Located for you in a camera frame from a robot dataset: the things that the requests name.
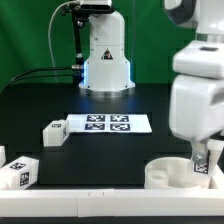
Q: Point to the black camera stand pole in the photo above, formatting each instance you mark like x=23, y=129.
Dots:
x=79, y=19

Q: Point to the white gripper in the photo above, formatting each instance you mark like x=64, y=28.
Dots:
x=196, y=112

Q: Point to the black camera on stand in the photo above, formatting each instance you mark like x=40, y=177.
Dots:
x=96, y=6

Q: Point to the white marker sheet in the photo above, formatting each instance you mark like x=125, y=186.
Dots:
x=109, y=123

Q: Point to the white L-shaped fence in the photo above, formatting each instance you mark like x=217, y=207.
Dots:
x=115, y=203

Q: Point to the white round stool seat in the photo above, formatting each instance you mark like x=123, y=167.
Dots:
x=175, y=173

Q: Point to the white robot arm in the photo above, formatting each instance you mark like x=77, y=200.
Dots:
x=107, y=71

